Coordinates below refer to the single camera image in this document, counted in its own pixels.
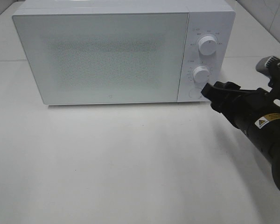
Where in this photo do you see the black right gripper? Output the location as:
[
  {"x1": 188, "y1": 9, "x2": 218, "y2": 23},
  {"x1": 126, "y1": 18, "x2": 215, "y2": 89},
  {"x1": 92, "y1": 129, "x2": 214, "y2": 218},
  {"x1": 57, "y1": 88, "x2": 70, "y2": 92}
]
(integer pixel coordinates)
[{"x1": 201, "y1": 82, "x2": 261, "y2": 121}]

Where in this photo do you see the round door release button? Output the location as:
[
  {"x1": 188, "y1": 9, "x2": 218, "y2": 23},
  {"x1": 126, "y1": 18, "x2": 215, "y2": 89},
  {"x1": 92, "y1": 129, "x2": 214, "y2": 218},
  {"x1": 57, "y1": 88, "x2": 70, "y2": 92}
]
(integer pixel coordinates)
[{"x1": 189, "y1": 88, "x2": 203, "y2": 101}]

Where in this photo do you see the white microwave door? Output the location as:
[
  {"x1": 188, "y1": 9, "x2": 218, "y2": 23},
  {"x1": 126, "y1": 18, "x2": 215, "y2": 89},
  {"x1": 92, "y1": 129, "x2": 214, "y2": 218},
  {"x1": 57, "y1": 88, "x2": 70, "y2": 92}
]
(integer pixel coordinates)
[{"x1": 13, "y1": 13, "x2": 189, "y2": 105}]

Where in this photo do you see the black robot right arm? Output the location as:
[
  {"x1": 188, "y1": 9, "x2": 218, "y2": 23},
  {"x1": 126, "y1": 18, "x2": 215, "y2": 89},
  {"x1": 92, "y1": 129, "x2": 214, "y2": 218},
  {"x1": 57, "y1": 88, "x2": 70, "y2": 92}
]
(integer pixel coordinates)
[{"x1": 206, "y1": 82, "x2": 280, "y2": 191}]

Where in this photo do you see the white lower timer knob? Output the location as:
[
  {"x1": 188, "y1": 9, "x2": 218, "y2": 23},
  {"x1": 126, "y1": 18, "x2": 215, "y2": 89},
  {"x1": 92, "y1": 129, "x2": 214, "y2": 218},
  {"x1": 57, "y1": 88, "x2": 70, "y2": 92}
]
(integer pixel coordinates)
[{"x1": 193, "y1": 66, "x2": 210, "y2": 83}]

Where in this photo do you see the white upper power knob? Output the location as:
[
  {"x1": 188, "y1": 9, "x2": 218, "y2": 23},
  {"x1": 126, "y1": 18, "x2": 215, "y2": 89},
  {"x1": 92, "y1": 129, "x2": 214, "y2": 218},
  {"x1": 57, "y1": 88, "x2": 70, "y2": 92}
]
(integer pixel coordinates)
[{"x1": 198, "y1": 34, "x2": 217, "y2": 56}]

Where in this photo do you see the white microwave oven body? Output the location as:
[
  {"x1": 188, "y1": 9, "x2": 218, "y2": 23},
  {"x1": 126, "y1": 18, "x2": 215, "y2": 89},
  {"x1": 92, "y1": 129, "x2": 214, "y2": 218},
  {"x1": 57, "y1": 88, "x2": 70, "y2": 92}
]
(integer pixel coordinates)
[{"x1": 12, "y1": 0, "x2": 236, "y2": 103}]

